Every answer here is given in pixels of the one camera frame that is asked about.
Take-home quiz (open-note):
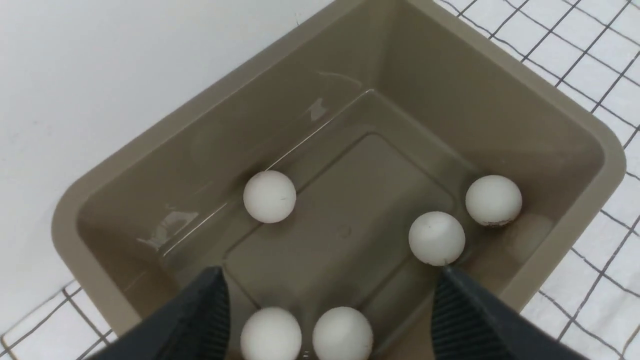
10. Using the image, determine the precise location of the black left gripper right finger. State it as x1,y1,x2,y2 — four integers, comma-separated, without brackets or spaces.
430,265,583,360

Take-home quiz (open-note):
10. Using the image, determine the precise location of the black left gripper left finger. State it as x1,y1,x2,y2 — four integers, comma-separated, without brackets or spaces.
90,266,231,360

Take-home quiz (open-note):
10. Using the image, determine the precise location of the white ping-pong ball with logo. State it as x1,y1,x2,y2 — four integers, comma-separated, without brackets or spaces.
465,175,523,227

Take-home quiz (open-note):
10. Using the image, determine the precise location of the olive green plastic bin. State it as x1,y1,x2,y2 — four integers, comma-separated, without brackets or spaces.
51,0,628,360

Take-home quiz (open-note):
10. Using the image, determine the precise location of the white black grid tablecloth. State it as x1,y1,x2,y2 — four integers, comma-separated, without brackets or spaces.
0,0,640,360

